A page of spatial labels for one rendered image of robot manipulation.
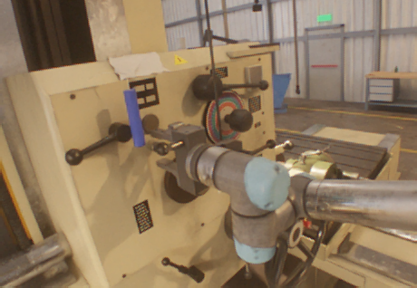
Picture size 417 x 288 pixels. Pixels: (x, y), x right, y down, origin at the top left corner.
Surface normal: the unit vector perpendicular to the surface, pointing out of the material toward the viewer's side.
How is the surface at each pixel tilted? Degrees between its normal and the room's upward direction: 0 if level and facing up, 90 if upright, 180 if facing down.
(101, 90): 90
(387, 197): 48
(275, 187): 90
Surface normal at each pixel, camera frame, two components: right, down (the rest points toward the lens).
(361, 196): -0.74, -0.47
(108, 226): 0.68, 0.14
